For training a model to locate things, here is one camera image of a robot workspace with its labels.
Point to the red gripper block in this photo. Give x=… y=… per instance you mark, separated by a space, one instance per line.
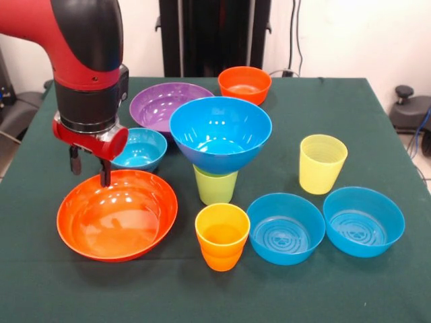
x=101 y=146

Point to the large orange bowl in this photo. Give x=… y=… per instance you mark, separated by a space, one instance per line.
x=118 y=228

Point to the large deep blue bowl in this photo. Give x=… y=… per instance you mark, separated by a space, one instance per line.
x=219 y=117

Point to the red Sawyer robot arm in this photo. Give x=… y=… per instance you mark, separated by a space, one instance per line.
x=84 y=67

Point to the small light blue bowl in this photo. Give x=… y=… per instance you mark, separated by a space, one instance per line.
x=144 y=151

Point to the purple bowl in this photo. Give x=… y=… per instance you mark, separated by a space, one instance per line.
x=151 y=104

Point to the black equipment box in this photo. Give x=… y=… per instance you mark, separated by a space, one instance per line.
x=5 y=80

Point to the green cup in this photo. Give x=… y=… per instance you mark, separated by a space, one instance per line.
x=215 y=190

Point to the orange cup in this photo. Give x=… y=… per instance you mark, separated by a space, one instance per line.
x=220 y=249

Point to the small red-orange bowl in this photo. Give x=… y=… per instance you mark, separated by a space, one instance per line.
x=244 y=92

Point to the dark green table cloth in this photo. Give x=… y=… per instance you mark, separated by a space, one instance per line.
x=303 y=117

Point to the yellow cup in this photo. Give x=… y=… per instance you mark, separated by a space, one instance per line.
x=320 y=175

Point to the black pedestal foot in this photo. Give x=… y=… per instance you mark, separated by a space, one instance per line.
x=20 y=111
x=410 y=114

